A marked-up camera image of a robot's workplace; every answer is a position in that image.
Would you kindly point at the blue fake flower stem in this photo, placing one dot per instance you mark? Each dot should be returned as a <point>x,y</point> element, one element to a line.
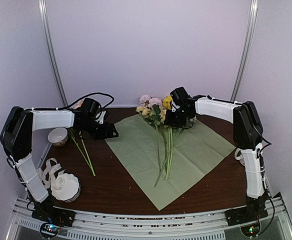
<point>170,152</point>

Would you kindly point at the yellow fake flower stem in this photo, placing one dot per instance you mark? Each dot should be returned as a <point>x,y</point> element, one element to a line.
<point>167,105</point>

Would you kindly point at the front aluminium rail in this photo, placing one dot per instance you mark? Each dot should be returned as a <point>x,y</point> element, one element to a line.
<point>210,225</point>

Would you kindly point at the cream fake flower bunch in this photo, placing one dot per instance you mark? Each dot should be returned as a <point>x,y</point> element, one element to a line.
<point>153,115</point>

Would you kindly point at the white scalloped dish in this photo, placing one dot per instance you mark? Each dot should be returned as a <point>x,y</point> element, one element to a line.
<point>65,187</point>

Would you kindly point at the white ribbon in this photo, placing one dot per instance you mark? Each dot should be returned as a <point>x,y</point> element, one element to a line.
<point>52,166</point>

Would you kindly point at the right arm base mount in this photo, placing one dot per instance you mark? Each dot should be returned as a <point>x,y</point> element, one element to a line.
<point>248,216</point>

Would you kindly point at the pink fake flower stem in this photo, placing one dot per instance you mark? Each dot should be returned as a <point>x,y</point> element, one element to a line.
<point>147,100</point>

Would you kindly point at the aluminium corner frame post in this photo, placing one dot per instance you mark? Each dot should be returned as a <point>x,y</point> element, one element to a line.
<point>250,30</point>

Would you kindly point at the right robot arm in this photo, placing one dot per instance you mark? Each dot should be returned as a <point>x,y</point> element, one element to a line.
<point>247,129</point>

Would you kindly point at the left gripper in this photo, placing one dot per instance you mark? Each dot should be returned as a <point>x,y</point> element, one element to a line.
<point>107,133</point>

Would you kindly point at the left aluminium frame post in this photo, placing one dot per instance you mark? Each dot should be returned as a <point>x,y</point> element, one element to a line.
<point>51,53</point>

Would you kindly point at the small white bowl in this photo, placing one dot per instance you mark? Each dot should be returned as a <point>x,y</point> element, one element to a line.
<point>58,136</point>

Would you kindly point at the green wrapping paper sheet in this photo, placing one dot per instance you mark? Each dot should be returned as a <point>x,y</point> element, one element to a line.
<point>140,149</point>

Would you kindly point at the white patterned mug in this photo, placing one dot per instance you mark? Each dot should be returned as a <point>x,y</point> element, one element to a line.
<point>239,157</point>

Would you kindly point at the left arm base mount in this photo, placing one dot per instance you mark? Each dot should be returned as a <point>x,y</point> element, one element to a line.
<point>53,218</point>

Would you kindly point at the peach fake flower stem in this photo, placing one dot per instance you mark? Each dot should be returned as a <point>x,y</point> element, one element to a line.
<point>83,150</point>

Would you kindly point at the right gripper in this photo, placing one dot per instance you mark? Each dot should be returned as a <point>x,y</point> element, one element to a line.
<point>170,121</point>

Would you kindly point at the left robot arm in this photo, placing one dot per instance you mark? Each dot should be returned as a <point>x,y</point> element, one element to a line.
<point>16,136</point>

